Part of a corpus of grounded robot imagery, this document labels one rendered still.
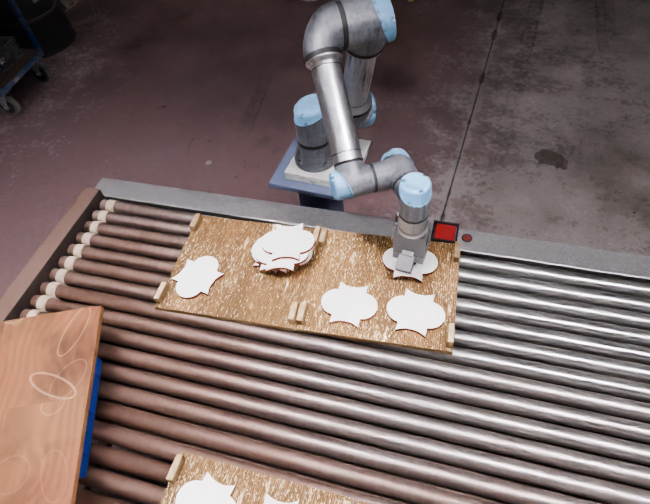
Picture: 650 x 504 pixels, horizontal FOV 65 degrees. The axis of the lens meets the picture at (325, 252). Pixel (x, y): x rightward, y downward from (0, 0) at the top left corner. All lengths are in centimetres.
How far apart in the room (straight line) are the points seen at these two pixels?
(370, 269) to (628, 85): 287
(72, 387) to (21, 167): 271
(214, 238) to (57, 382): 59
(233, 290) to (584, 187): 223
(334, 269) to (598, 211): 191
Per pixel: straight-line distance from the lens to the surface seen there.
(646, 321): 155
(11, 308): 172
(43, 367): 143
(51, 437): 134
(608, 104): 381
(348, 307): 138
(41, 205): 356
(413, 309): 138
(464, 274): 149
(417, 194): 121
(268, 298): 144
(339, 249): 151
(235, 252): 156
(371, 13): 138
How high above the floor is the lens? 212
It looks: 52 degrees down
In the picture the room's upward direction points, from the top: 8 degrees counter-clockwise
